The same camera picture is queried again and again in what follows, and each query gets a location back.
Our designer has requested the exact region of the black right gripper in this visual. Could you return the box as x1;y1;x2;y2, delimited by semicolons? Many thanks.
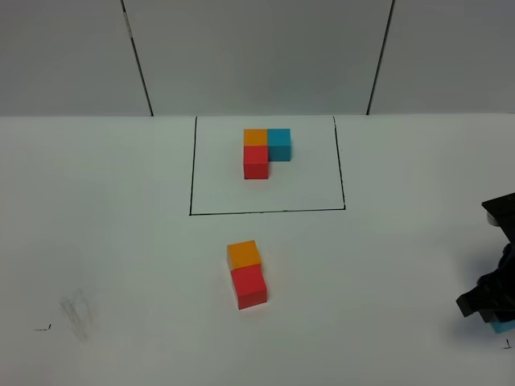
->
456;243;514;323

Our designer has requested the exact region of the blue template block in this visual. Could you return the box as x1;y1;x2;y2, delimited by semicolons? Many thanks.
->
267;129;291;162

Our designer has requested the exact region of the red template block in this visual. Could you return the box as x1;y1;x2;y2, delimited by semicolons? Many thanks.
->
243;146;269;179

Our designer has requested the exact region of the orange template block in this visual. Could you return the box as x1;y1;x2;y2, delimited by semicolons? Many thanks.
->
244;129;268;147

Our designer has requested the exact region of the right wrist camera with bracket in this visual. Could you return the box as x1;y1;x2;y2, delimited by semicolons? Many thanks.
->
482;193;514;244

